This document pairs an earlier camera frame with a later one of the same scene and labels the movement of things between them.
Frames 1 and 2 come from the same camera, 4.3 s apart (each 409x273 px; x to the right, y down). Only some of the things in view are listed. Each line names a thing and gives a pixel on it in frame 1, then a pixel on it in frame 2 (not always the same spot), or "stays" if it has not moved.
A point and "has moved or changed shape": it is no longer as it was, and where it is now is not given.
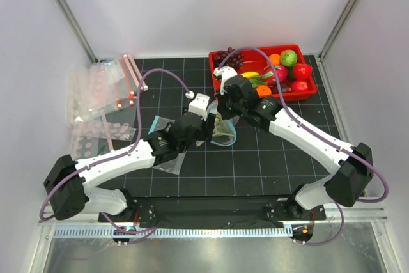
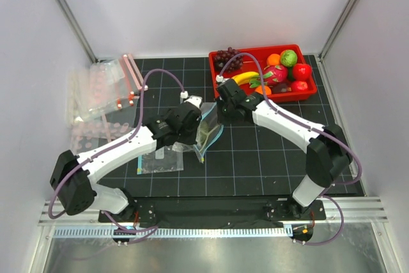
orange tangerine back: x=275 y=59 stays
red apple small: x=299 y=85 stays
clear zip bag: x=174 y=166 has moved or changed shape
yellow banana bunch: x=249 y=74 stays
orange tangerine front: x=263 y=90 stays
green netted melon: x=222 y=127 has moved or changed shape
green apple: x=288 y=57 stays
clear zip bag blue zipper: x=225 y=132 has moved or changed shape
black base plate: x=283 y=211 stays
